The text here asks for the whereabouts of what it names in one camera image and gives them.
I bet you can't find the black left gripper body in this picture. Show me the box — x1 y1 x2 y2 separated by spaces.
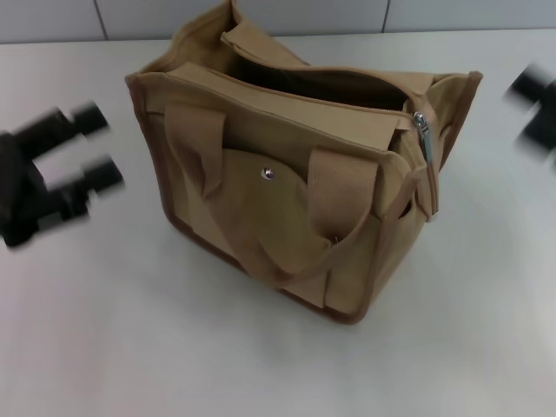
0 129 50 249

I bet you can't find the silver zipper pull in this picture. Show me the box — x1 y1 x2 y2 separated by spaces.
412 110 435 165

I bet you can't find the khaki canvas food bag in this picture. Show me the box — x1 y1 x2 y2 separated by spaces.
123 0 485 327

